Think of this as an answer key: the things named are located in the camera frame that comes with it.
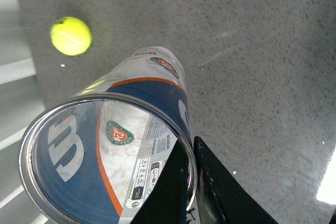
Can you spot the clear blue tennis ball can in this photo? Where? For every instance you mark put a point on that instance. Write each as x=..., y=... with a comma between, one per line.
x=96, y=157

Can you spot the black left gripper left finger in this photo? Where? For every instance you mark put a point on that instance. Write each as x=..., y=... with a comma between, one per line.
x=174, y=193

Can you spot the left yellow tennis ball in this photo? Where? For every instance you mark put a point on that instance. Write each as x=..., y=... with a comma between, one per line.
x=71, y=36

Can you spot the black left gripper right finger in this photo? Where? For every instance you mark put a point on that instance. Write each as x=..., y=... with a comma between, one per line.
x=220, y=198

